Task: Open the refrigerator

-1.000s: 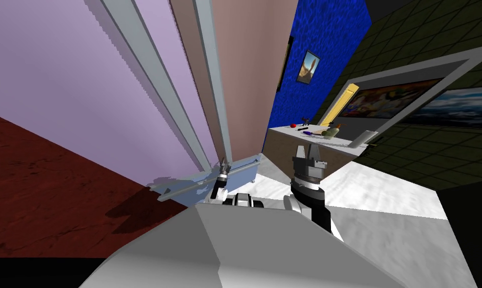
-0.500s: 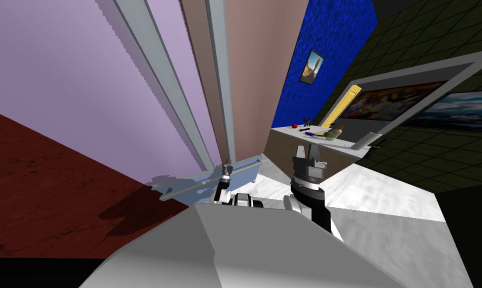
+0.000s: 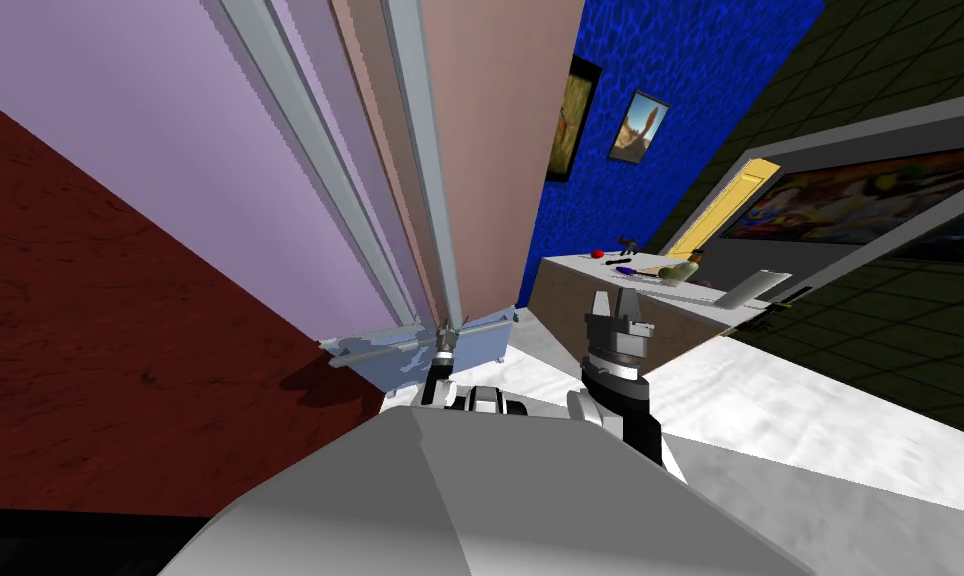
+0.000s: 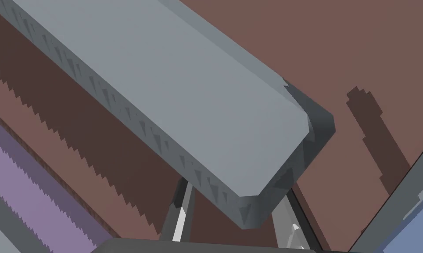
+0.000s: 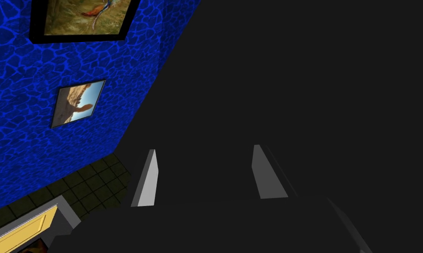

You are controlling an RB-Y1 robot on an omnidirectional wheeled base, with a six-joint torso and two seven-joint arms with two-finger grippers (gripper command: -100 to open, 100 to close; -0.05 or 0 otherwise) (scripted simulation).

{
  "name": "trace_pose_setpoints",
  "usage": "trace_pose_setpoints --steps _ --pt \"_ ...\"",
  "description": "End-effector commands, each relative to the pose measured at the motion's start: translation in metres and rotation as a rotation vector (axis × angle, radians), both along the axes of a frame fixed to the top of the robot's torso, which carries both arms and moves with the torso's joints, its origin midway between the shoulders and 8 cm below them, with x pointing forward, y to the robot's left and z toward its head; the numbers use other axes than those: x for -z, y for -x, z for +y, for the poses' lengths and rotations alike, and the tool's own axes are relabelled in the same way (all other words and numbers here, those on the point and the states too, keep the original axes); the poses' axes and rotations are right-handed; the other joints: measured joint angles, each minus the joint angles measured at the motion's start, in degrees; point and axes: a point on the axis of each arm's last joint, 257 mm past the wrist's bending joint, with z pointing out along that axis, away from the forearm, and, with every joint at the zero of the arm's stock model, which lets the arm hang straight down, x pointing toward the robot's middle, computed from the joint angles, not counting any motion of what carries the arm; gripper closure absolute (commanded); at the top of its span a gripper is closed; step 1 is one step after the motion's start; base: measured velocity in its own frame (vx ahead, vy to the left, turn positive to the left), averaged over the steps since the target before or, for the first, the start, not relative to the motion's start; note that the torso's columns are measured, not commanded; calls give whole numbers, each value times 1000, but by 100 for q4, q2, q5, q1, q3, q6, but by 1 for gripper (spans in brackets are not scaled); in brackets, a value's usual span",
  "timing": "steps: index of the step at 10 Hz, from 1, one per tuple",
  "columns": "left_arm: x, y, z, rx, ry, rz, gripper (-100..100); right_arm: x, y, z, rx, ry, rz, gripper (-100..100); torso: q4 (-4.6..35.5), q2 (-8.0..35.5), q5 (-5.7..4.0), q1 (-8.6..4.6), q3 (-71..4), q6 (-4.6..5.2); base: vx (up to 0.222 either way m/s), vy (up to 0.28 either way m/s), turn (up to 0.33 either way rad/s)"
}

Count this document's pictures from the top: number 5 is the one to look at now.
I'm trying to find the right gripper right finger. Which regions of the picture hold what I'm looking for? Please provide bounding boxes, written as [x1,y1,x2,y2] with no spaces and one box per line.
[251,144,298,200]

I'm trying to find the black framed bird painting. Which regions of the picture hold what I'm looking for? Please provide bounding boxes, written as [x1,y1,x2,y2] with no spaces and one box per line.
[29,0,141,44]

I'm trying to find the yellow cabinet with grey top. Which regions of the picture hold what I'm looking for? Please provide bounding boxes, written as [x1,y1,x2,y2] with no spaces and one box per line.
[0,195,82,253]

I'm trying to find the desert landscape picture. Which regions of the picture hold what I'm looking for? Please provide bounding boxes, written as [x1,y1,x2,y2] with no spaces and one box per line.
[50,80,107,129]

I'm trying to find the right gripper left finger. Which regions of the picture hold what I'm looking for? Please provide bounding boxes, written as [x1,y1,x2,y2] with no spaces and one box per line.
[125,149,159,208]

